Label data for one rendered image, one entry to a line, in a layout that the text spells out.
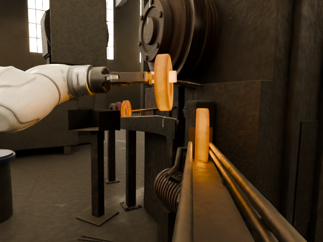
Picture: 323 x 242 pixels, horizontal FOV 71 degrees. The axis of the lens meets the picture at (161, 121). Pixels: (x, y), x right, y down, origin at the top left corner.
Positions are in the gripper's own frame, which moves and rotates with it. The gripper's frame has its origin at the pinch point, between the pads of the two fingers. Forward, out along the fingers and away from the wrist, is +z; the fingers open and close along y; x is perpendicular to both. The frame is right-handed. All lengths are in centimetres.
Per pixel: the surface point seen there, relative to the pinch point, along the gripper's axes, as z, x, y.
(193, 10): 8.9, 28.0, -29.5
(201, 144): 9.5, -17.5, 7.6
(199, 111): 9.4, -9.6, 3.0
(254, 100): 28.4, -7.6, -16.1
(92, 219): -59, -82, -70
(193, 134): 7.8, -17.4, -7.8
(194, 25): 9.2, 22.2, -29.1
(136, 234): -27, -85, -61
